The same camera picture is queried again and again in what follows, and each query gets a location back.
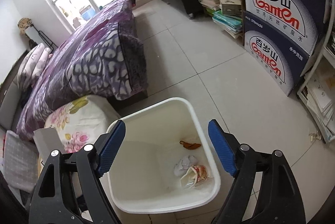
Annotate white plastic trash bin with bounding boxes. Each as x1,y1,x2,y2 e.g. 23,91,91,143
107,97,221,214

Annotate white paper box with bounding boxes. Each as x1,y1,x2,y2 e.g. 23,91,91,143
33,128,66,159

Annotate grey checked cushion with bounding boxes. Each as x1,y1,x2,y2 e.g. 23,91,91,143
3,131,39,193

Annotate floral cream blanket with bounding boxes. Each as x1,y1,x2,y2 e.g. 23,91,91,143
44,95,120,153

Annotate crumpled white tissue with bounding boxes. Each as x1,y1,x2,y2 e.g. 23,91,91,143
174,155,198,178

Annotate orange wrapper scrap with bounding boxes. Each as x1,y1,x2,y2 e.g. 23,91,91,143
179,140,202,150

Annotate dark wooden bed headboard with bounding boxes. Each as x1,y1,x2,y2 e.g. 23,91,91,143
1,51,28,133

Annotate lower Ganten water box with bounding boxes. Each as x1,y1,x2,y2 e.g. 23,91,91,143
243,11,311,95

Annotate ganten water box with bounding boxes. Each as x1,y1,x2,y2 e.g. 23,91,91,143
245,0,330,55
243,11,311,95

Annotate folded floral quilt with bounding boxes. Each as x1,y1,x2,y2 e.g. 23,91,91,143
17,43,51,92

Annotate purple patterned bed blanket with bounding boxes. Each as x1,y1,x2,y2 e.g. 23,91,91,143
16,0,148,141

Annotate black coat rack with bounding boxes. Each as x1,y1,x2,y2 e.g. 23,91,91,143
17,18,57,52

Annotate upper Ganten water box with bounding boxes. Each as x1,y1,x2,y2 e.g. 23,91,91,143
245,0,330,55

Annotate white wire shelf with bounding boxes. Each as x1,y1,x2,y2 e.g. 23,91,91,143
297,0,335,143

